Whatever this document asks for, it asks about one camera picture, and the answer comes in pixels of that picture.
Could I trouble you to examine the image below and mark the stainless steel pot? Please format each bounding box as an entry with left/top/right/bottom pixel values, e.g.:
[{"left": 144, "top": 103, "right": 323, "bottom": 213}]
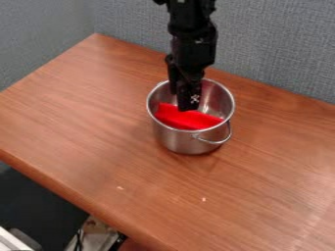
[{"left": 146, "top": 78, "right": 234, "bottom": 155}]

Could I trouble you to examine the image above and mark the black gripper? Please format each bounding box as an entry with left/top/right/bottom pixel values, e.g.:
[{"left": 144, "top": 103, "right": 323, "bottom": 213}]
[{"left": 153, "top": 0, "right": 217, "bottom": 112}]

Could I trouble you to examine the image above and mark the white object at corner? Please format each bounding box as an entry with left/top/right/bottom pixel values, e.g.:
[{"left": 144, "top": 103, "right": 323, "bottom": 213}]
[{"left": 0, "top": 226, "right": 33, "bottom": 251}]

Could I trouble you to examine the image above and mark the red rectangular block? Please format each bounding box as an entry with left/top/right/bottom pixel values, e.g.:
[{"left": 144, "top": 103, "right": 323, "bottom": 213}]
[{"left": 154, "top": 103, "right": 224, "bottom": 130}]

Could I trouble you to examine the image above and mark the grey table leg bracket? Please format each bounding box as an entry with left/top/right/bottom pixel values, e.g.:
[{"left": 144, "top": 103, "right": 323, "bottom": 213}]
[{"left": 64, "top": 216, "right": 126, "bottom": 251}]

